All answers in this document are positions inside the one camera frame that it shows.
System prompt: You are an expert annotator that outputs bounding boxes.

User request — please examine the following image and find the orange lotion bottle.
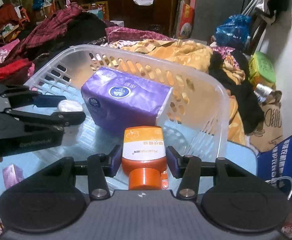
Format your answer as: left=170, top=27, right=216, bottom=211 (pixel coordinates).
left=121, top=126, right=169, bottom=190

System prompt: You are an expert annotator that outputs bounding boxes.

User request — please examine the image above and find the small round white container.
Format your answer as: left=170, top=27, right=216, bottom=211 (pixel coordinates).
left=57, top=100, right=83, bottom=112

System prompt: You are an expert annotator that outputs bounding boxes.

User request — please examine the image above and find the purple tissue pack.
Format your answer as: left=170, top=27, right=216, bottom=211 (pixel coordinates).
left=81, top=67, right=173, bottom=133

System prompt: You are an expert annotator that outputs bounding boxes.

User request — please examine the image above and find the dark red striped cloth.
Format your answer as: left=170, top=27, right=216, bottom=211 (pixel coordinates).
left=6, top=3, right=83, bottom=60

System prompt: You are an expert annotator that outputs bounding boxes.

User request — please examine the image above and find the black clothing pile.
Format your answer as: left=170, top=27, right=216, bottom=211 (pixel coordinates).
left=208, top=51, right=264, bottom=134

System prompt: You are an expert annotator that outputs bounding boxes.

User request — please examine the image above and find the brown paper bag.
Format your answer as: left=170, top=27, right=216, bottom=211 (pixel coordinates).
left=250, top=90, right=283, bottom=152

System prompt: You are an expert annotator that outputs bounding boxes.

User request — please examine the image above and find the blue shopping bag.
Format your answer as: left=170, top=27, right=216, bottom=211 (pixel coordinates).
left=257, top=135, right=292, bottom=197

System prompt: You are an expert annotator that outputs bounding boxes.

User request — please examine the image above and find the orange floral blanket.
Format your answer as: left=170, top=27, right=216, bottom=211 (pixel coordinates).
left=108, top=39, right=246, bottom=146

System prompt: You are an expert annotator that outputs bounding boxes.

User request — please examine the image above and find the green lidded box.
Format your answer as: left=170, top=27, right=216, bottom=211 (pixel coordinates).
left=249, top=51, right=276, bottom=87

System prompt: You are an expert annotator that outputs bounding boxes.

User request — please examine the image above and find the blue plastic bag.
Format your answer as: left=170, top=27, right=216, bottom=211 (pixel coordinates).
left=214, top=14, right=252, bottom=50

